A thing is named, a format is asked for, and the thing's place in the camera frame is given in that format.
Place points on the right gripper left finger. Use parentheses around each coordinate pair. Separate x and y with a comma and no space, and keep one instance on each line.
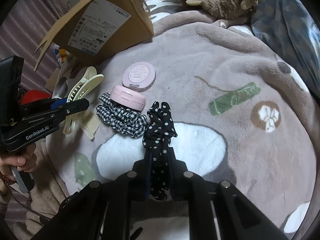
(101,211)

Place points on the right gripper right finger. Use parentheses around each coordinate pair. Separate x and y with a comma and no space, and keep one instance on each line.
(217,210)

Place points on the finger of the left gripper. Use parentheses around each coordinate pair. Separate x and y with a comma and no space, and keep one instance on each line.
(40,115)
(58,102)

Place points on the black polka dot scrunchie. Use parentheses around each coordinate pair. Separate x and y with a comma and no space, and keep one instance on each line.
(156,141)

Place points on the person's left hand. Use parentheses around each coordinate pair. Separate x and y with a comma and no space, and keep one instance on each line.
(24,161)

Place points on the red round stool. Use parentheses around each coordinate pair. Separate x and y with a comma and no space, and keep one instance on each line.
(34,95)

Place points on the cream wide comb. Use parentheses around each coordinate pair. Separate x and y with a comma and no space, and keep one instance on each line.
(89,123)

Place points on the cream hair claw clip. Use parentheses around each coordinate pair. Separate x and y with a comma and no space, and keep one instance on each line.
(86,84)

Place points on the pink round compact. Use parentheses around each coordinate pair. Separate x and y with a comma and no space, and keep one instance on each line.
(128,98)

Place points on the black white gingham scrunchie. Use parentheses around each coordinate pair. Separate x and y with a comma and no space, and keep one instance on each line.
(124,120)

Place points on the pink round lidded tin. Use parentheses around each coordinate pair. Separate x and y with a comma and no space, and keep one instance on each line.
(139,76)

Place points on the purple curtain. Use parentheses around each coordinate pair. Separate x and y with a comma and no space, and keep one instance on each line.
(22,31)

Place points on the grey panda print blanket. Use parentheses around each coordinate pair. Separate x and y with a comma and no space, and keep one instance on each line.
(241,113)

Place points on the brown cardboard box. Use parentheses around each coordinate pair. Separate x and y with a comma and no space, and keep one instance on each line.
(95,30)

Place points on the blue patterned duvet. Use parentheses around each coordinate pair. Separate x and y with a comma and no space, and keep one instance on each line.
(289,30)

